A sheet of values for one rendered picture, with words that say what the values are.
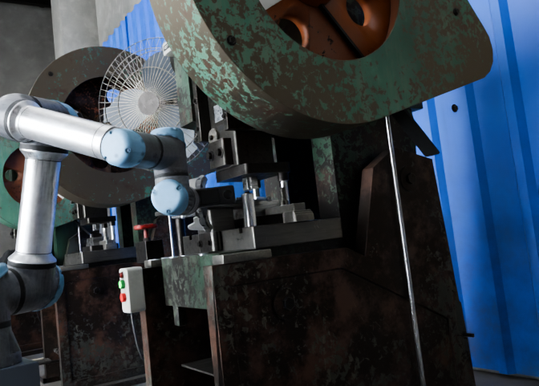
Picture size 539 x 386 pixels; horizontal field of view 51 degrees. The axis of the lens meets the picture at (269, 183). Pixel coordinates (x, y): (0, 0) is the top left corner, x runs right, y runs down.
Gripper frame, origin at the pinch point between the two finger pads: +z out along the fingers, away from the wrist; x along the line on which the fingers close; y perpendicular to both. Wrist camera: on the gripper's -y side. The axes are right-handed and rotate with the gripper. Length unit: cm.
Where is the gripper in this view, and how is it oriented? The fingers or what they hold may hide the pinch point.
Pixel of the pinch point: (209, 203)
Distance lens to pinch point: 157.2
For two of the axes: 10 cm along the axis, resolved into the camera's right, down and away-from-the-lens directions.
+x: 1.1, 9.9, -0.9
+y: -9.9, 1.2, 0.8
